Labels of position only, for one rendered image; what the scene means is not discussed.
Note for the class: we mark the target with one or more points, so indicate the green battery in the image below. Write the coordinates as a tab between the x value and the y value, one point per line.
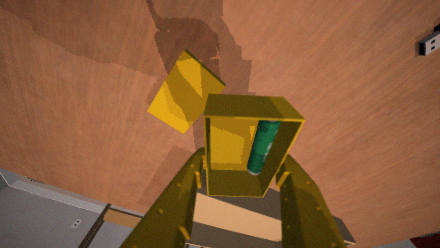
263	140

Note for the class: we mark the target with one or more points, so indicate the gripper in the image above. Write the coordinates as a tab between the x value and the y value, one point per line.
306	221

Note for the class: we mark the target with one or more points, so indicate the yellow box lid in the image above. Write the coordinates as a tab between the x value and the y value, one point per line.
183	95

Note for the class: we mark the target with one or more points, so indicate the black usb flash drive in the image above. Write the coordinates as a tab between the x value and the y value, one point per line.
430	43

